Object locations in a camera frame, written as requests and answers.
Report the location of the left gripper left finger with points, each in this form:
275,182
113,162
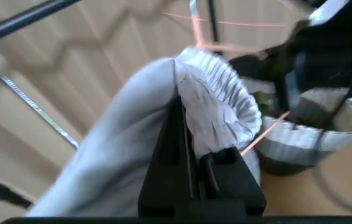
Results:
169,174

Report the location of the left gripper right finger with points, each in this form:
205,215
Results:
238,186

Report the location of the pale grey shorts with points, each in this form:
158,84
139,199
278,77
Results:
126,140

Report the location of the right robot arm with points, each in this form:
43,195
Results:
334,49

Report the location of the white laundry basket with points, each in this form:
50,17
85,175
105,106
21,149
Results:
297,140

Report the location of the black clothes rack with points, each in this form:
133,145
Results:
17,23

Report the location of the beige curtain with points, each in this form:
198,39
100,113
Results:
101,62

